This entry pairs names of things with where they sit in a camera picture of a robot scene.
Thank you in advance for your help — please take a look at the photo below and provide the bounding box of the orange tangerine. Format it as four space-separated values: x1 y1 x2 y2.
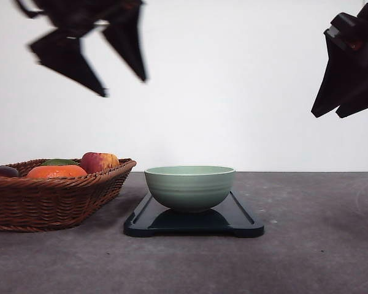
27 165 87 178

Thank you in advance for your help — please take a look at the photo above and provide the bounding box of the dark rectangular tray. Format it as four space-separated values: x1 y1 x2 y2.
124 190 264 238

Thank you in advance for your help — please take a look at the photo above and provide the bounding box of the dark purple eggplant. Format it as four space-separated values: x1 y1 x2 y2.
0 165 19 177

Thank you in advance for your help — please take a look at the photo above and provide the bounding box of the red yellow apple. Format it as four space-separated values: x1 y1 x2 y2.
81 152 120 173

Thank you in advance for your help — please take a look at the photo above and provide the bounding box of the black image-right gripper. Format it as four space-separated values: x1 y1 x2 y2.
311 2 368 118

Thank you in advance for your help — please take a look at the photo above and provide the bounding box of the black image-left gripper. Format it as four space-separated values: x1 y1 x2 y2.
14 0 146 97

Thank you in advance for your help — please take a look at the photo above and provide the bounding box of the green avocado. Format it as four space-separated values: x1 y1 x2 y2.
41 159 79 166

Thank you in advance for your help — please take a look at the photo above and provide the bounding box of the brown wicker basket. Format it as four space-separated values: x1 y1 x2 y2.
0 158 137 232

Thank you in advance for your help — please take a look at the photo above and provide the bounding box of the green ceramic bowl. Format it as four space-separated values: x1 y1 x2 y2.
144 165 236 212

